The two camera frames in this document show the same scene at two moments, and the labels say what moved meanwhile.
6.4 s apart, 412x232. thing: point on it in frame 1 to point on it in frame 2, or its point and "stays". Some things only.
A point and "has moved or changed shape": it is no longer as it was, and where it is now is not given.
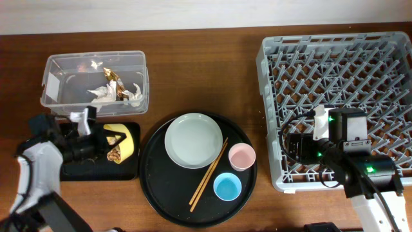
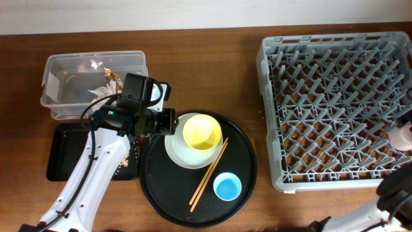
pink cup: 241,156 to 400,137
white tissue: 107,93 stays
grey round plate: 193,140 stays
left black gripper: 103,142 to 169,122
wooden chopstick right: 209,175 stays
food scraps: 114,154 has moved or changed shape
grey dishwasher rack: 370,70 stays
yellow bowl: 127,146 has moved or changed shape
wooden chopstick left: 208,170 stays
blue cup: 227,187 stays
